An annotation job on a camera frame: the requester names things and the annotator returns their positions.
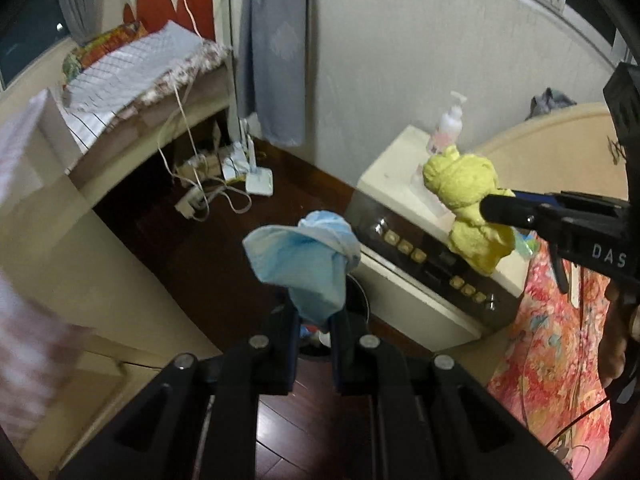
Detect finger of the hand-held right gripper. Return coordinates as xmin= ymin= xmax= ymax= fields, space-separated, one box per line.
xmin=499 ymin=188 xmax=567 ymax=207
xmin=480 ymin=192 xmax=571 ymax=295

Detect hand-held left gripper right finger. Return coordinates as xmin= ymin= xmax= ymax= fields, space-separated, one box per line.
xmin=330 ymin=309 xmax=572 ymax=480

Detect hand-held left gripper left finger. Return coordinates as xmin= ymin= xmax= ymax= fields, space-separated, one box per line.
xmin=57 ymin=304 xmax=302 ymax=480

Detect black round trash bin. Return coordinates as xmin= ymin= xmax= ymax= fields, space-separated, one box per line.
xmin=297 ymin=272 xmax=374 ymax=362

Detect yellow cloth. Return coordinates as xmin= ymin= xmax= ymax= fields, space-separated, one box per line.
xmin=422 ymin=145 xmax=517 ymax=276

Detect blue face mask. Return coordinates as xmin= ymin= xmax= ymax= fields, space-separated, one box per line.
xmin=242 ymin=210 xmax=362 ymax=327

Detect person's right hand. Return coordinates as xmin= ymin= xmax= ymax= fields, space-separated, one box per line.
xmin=597 ymin=280 xmax=640 ymax=382

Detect beige round headboard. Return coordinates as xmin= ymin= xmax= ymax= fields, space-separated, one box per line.
xmin=470 ymin=102 xmax=632 ymax=202

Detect grey cloth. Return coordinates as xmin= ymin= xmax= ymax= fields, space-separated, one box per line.
xmin=525 ymin=87 xmax=577 ymax=122

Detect white pump bottle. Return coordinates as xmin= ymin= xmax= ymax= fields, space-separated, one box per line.
xmin=425 ymin=91 xmax=469 ymax=157

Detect floral pink cloth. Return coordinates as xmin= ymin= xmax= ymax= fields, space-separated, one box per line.
xmin=487 ymin=232 xmax=617 ymax=480

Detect white washing machine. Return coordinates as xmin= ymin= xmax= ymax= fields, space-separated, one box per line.
xmin=345 ymin=125 xmax=532 ymax=354

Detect cream bed base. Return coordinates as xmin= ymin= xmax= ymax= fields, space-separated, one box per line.
xmin=0 ymin=180 xmax=227 ymax=466

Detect white flat router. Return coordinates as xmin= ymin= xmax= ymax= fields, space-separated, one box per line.
xmin=244 ymin=167 xmax=275 ymax=197

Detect white power strip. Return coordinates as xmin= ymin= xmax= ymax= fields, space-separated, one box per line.
xmin=174 ymin=187 xmax=212 ymax=220

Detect striped white sheet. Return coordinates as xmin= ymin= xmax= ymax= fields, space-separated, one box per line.
xmin=0 ymin=89 xmax=97 ymax=453

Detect blue curtain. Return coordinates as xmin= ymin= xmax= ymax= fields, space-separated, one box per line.
xmin=234 ymin=0 xmax=312 ymax=149

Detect white checked quilt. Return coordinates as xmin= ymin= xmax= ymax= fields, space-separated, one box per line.
xmin=61 ymin=20 xmax=234 ymax=133

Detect floral pillow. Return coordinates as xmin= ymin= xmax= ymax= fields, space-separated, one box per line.
xmin=62 ymin=22 xmax=149 ymax=80

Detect bed with red headboard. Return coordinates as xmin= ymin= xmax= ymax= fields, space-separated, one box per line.
xmin=37 ymin=0 xmax=238 ymax=196

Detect black cable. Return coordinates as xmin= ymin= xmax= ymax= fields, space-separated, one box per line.
xmin=544 ymin=394 xmax=617 ymax=452

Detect white cable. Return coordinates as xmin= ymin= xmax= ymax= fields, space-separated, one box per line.
xmin=157 ymin=0 xmax=253 ymax=223

